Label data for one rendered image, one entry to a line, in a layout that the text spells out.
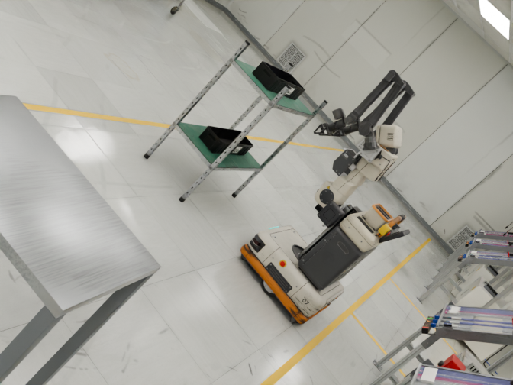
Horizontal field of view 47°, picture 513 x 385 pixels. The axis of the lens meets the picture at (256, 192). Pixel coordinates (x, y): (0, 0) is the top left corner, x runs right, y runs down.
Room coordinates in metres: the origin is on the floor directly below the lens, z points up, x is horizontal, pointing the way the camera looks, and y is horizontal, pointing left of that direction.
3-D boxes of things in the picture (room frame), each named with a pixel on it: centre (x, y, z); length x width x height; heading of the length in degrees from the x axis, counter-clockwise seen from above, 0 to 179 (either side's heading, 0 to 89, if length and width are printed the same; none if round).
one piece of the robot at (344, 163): (4.09, -0.31, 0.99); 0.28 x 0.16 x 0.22; 165
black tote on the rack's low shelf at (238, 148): (4.30, 0.43, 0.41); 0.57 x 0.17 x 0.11; 165
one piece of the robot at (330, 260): (3.99, -0.68, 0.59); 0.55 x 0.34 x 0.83; 165
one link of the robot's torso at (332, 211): (4.00, -0.42, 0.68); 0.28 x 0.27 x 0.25; 165
